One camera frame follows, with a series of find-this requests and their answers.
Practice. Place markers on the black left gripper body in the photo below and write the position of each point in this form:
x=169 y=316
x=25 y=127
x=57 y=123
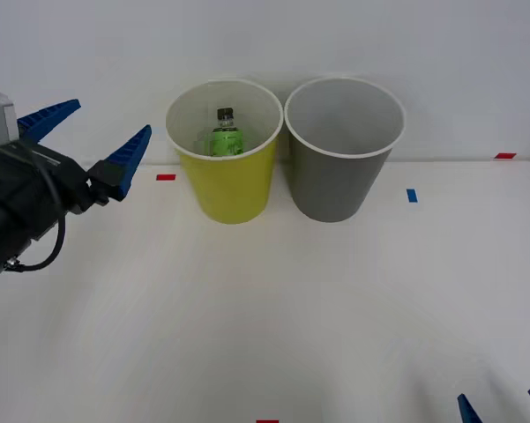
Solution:
x=26 y=185

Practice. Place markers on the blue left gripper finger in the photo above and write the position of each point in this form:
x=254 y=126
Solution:
x=48 y=116
x=125 y=158

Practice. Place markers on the green bottle with black cap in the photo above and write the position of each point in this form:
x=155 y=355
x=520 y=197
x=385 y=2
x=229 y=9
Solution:
x=225 y=141

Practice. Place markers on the yellow-green plastic waste bin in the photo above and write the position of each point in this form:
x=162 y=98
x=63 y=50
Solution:
x=229 y=189

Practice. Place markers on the grey plastic waste bin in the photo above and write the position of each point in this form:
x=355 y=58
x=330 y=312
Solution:
x=335 y=185

